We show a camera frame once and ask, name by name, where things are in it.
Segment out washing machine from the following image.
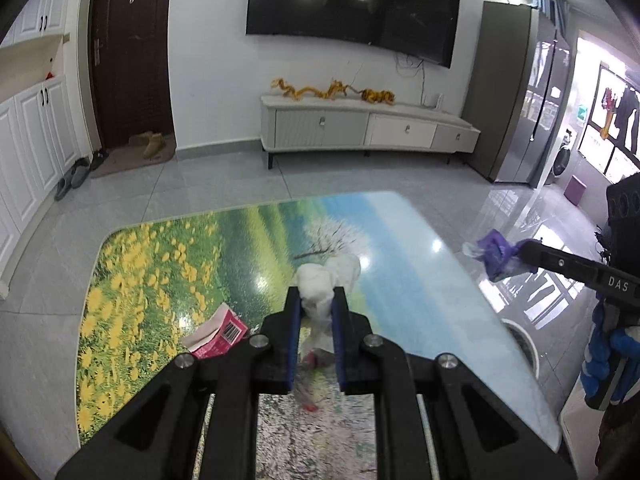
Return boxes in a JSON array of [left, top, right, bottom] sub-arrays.
[[544, 127, 576, 187]]

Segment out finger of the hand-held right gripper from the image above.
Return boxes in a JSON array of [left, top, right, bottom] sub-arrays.
[[516, 239, 640, 307]]

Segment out yellow dragon ornament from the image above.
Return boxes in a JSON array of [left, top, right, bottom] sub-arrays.
[[320, 79, 359, 104], [359, 88, 397, 106], [270, 78, 322, 104]]

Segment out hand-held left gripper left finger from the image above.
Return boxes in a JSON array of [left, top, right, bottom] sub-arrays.
[[55, 285, 303, 480]]

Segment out dark brown door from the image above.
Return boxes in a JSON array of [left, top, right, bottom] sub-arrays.
[[87, 0, 176, 154]]

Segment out white grey television stand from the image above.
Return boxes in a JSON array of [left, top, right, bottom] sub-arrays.
[[259, 93, 481, 169]]

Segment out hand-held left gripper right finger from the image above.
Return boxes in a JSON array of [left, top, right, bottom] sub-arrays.
[[332, 285, 581, 480]]

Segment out person's right hand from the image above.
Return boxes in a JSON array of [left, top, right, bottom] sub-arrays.
[[581, 304, 640, 412]]

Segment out pink red snack carton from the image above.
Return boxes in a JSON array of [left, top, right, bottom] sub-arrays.
[[180, 303, 249, 359]]

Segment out blue curtain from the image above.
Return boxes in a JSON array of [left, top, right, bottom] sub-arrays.
[[532, 0, 571, 37]]

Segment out purple plastic bag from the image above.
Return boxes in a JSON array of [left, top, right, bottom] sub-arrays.
[[462, 229, 522, 282]]

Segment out grey refrigerator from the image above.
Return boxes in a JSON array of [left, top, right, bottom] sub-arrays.
[[460, 0, 572, 189]]

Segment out white plastic bag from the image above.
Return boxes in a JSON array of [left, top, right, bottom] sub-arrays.
[[292, 254, 362, 413]]

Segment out purple stool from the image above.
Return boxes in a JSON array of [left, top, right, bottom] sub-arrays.
[[563, 174, 589, 206]]

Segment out black wall television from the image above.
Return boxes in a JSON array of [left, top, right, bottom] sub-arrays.
[[245, 0, 462, 69]]

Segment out brown doormat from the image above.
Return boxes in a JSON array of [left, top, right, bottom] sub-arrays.
[[89, 134, 177, 180]]

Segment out white trash bin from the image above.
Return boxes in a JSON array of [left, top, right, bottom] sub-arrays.
[[501, 317, 542, 377]]

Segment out white cables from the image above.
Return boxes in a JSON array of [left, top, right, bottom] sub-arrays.
[[394, 52, 437, 106]]

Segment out window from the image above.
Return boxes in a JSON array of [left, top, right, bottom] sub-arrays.
[[577, 59, 640, 182]]

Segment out white shoe cabinet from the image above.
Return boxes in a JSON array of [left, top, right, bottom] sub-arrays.
[[0, 0, 82, 302]]

